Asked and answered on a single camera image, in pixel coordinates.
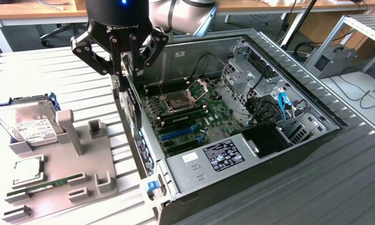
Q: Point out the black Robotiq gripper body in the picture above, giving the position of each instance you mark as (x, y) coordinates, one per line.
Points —
(119, 16)

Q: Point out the black graphics card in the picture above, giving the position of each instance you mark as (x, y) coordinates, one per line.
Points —
(131, 103)

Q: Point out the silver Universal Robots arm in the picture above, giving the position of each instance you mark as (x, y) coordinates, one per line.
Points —
(187, 16)

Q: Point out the office chair base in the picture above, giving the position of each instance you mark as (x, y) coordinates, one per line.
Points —
(62, 31)

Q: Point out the thin socket locking lever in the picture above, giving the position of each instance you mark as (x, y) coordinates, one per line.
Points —
(161, 91)

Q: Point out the silver hard disk drive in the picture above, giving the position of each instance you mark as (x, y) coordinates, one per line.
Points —
(51, 99)

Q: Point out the metal socket cover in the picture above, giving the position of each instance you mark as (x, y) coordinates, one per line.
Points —
(198, 90)

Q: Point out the CPU socket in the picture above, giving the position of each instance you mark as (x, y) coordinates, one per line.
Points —
(177, 102)

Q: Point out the metal disk bay cage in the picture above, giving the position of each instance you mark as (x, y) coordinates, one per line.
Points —
(238, 82)

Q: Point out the installed green RAM stick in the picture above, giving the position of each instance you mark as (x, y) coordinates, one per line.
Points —
(185, 116)

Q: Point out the green motherboard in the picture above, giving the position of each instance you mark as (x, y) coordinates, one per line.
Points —
(215, 112)

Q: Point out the hard disk with white label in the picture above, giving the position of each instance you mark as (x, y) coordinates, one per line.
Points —
(28, 122)

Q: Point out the blue expansion slot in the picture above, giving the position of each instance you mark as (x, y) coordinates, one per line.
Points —
(178, 132)

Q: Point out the long wooden desk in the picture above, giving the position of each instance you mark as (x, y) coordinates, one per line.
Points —
(269, 5)

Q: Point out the black tripod pole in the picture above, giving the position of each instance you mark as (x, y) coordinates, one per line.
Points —
(300, 21)

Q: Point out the grey parts rack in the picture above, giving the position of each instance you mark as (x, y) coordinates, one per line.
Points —
(71, 168)

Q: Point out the silver CPU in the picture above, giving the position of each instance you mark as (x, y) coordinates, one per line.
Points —
(28, 171)

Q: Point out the grey power supply with label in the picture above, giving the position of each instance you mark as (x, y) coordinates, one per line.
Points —
(203, 168)

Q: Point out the grey controller box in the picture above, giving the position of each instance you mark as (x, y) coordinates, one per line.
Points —
(333, 61)

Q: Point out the loose green RAM stick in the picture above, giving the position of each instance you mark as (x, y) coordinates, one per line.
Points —
(43, 185)

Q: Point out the blue case latch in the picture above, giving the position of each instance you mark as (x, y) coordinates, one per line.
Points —
(153, 185)

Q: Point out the open black PC case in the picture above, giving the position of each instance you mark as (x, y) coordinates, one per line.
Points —
(243, 182)

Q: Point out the wooden desk with white frame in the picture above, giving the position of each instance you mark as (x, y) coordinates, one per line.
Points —
(34, 11)

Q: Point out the aluminium slat frame table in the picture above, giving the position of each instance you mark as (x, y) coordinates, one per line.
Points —
(362, 25)

